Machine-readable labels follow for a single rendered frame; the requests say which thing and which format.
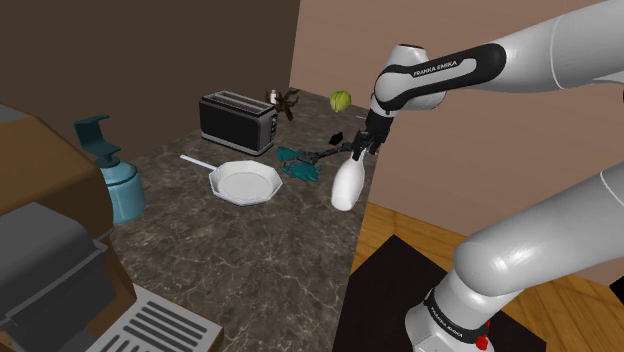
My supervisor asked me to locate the white bottle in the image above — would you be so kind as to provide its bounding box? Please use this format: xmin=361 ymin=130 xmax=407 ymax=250
xmin=330 ymin=148 xmax=367 ymax=212

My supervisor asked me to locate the dark brown branch figure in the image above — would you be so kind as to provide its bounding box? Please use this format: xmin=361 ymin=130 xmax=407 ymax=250
xmin=265 ymin=89 xmax=301 ymax=123

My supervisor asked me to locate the green round fruit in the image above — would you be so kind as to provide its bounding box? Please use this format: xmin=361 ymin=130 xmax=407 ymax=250
xmin=329 ymin=90 xmax=353 ymax=114

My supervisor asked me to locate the white pan with handle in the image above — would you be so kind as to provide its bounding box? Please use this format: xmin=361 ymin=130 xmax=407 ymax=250
xmin=179 ymin=153 xmax=284 ymax=207

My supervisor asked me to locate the brown and grey coffee machine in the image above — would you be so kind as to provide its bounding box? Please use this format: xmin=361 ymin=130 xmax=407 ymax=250
xmin=0 ymin=103 xmax=226 ymax=352

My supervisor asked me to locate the dark robot stand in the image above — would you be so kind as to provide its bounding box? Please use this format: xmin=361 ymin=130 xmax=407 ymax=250
xmin=332 ymin=234 xmax=548 ymax=352

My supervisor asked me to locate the black and silver toaster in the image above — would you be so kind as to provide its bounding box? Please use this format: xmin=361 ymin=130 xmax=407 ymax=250
xmin=198 ymin=89 xmax=280 ymax=158

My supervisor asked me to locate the teal soap dispenser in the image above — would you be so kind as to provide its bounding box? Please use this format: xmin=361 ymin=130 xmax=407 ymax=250
xmin=73 ymin=114 xmax=147 ymax=226

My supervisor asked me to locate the teal kitchen tool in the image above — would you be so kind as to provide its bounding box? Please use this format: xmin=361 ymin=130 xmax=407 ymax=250
xmin=275 ymin=142 xmax=353 ymax=184

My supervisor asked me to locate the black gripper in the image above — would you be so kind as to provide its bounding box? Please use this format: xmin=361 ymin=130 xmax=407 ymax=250
xmin=350 ymin=108 xmax=394 ymax=163

